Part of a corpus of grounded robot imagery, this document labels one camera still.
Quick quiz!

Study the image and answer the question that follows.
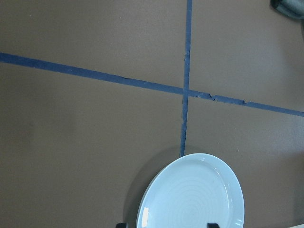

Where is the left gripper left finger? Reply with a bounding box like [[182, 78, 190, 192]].
[[115, 223, 127, 228]]

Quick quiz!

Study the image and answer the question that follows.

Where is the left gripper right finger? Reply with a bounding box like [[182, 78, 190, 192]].
[[207, 223, 219, 228]]

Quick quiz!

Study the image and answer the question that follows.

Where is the light blue plate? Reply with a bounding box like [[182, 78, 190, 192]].
[[135, 153, 245, 228]]

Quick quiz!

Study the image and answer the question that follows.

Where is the grey folded cloth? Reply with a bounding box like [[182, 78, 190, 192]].
[[270, 0, 304, 19]]

